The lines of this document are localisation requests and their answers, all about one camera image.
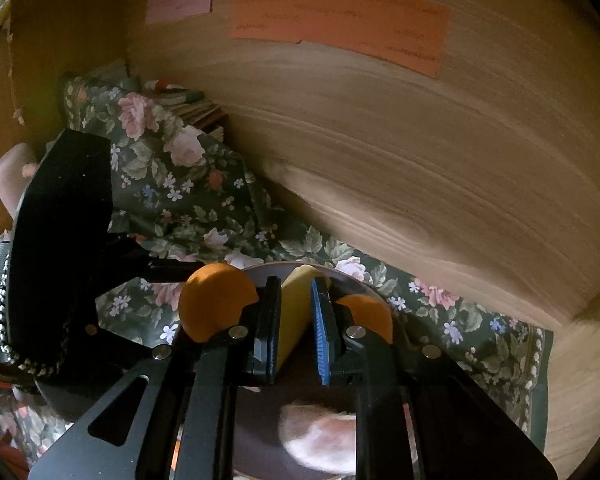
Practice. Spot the orange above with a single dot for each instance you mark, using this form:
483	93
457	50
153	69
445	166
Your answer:
215	300
372	317

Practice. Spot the grey round plate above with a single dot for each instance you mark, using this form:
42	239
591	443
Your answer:
260	435

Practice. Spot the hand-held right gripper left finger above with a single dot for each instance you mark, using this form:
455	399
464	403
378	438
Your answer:
266	332

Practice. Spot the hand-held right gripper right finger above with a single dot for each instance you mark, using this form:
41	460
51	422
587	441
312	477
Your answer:
323	332

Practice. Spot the person's left hand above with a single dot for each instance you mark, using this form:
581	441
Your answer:
11	175

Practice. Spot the yellow wedge piece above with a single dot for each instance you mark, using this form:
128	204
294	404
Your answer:
295	310

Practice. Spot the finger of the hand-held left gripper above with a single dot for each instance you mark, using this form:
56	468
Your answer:
155	266
125	342

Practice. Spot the stack of books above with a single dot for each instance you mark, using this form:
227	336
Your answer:
200	110

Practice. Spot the green floral tablecloth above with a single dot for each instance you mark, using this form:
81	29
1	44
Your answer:
180	195

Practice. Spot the orange paper note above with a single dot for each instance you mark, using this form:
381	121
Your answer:
340	17

